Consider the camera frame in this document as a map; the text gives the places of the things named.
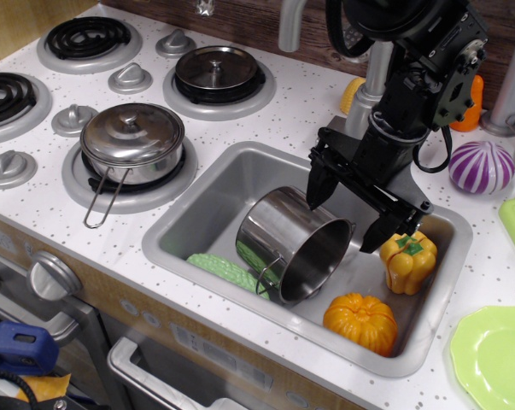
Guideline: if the purple striped toy onion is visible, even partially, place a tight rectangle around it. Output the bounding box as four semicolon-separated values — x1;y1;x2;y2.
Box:
448;141;515;195

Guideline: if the silver oven door handle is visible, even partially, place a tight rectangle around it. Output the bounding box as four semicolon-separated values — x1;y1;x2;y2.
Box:
0;280;80;346

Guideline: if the silver toy faucet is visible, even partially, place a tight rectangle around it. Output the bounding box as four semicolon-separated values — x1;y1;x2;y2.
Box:
278;0;429;206

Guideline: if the orange toy pumpkin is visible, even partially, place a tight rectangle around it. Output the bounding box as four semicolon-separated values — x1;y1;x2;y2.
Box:
322;293;398;357

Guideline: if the yellow toy bell pepper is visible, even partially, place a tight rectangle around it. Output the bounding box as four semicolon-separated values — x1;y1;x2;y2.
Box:
380;231;437;296

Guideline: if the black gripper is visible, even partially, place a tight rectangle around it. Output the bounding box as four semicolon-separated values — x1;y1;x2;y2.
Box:
306;112;433;253

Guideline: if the dark steel pot lid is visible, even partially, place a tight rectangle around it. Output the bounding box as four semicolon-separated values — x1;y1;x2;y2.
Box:
175;45;259;91

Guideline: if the grey vertical pole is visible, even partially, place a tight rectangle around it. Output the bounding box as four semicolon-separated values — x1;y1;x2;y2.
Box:
480;50;515;137

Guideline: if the yellow toy corn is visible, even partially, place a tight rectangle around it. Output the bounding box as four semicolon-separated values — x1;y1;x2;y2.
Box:
339;77;366;114

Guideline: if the blue clamp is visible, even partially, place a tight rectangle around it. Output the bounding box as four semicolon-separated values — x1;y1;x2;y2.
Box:
0;321;60;376

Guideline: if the grey sink basin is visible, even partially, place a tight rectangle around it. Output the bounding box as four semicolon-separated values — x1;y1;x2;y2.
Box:
143;142;472;378

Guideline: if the silver stove knob front-left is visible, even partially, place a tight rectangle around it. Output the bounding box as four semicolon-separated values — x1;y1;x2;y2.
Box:
51;104;98;138

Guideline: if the orange toy carrot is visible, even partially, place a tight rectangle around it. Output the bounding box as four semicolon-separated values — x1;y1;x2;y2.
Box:
450;75;484;132

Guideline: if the black coil burner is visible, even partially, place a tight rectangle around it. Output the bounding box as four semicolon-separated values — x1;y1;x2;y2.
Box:
0;73;37;123
45;17;132;60

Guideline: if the silver oven knob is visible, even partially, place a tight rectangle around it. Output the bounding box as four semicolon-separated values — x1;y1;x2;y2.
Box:
26;250;83;302

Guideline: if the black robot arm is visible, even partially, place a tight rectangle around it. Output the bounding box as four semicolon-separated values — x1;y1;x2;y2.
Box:
306;1;488;253

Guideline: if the silver stove knob back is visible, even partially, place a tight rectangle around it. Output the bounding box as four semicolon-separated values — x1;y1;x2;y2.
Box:
155;29;196;58

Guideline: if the green plastic plate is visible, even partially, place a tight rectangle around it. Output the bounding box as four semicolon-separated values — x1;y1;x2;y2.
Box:
450;306;515;409

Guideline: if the black coil burner left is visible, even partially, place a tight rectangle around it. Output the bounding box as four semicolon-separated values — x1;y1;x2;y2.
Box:
0;73;37;123

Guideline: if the silver stove knob near-left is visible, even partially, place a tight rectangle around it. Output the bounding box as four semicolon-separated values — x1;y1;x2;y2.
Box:
0;150;38;190

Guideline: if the silver stove knob middle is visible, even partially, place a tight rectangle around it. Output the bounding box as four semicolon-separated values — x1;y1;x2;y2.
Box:
108;62;153;95

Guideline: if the black coil burner back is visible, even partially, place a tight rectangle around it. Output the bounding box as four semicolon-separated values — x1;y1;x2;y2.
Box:
45;17;132;60

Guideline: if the lidded steel saucepan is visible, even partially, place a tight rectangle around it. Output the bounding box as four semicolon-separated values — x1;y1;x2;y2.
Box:
79;103;197;216

